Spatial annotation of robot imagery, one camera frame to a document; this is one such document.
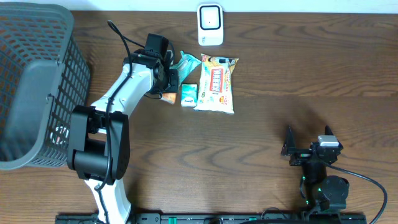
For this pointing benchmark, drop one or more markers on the orange Kleenex tissue pack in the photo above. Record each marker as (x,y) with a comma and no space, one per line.
(169,98)

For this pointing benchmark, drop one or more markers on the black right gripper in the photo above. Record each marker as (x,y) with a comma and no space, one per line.
(289,149)

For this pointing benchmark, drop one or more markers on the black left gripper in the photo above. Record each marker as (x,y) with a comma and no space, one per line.
(173,81)

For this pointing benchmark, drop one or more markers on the white barcode scanner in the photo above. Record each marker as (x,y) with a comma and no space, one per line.
(210,24)

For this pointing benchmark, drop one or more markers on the teal Kleenex tissue pack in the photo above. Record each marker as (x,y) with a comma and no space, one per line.
(189,95)

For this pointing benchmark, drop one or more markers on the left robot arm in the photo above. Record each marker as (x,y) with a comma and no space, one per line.
(99,145)

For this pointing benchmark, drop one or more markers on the dark grey plastic basket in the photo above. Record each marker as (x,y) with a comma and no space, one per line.
(44,76)

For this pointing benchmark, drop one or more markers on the teal crinkled snack pack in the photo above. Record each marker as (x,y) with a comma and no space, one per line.
(185,66)

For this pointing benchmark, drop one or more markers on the large yellow wipes pack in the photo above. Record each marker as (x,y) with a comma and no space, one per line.
(215,87)

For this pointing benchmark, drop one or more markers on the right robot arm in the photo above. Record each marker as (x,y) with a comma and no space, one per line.
(324,193)

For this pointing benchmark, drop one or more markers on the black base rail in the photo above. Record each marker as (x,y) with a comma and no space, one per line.
(147,218)

